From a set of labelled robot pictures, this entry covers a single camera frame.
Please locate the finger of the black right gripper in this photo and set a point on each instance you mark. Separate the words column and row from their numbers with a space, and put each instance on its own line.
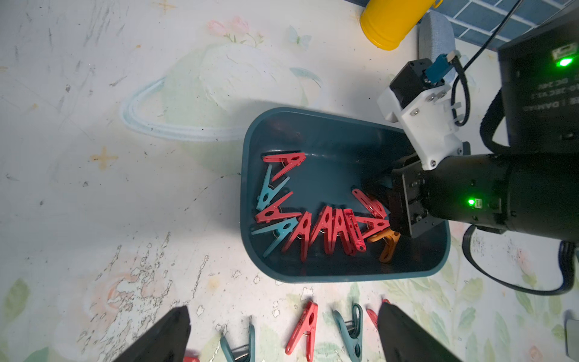
column 379, row 186

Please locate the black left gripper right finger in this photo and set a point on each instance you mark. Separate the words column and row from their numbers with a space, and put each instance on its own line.
column 402, row 339

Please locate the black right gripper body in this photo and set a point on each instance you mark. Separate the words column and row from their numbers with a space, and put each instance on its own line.
column 468, row 189

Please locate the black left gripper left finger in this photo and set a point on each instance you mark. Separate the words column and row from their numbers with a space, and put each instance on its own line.
column 165, row 341

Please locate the red clothespin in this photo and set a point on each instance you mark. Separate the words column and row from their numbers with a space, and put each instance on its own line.
column 306, row 326
column 372, row 313
column 356, row 239

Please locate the dark teal clothespin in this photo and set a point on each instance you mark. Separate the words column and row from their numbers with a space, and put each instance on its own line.
column 351, row 332

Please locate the dark teal storage box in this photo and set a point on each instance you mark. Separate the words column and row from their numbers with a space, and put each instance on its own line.
column 340, row 153

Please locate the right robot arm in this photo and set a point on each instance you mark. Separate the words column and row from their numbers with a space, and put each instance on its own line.
column 528, row 180

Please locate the orange clothespin in box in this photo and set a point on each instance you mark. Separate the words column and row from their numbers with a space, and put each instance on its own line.
column 391, row 239

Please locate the red clothespin in box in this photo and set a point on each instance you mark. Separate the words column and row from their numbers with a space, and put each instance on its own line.
column 356, row 239

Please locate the light teal clothespin in box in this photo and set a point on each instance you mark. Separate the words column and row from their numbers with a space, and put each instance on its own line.
column 280, row 231

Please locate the grey teal clothespin in box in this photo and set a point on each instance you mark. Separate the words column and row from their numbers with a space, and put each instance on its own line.
column 268, row 192

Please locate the grey blue cylinder case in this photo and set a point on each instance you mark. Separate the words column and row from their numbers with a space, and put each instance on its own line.
column 435, row 36

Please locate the small white device on table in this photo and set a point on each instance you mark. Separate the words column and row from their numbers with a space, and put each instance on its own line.
column 572, row 339

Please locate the yellow pen cup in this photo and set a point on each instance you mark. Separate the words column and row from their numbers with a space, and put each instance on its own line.
column 386, row 23

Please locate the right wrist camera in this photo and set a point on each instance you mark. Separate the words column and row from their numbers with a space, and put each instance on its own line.
column 419, row 99

